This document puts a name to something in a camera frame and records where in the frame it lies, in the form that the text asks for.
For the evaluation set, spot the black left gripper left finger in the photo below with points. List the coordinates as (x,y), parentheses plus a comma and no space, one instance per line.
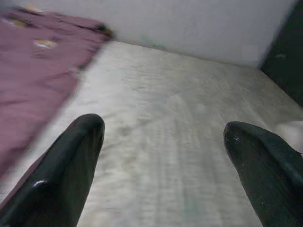
(54,179)

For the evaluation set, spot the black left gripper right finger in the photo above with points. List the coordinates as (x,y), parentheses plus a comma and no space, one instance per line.
(267,175)

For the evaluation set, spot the white pillow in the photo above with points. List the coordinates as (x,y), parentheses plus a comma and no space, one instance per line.
(293,132)

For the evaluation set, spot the mauve cartoon print blanket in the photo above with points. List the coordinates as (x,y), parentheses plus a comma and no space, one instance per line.
(35,78)

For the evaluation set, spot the white quilted mattress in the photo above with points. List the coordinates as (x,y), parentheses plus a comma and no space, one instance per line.
(165,118)

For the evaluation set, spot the dark tufted headboard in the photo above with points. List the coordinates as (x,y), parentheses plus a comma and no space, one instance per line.
(286,59)

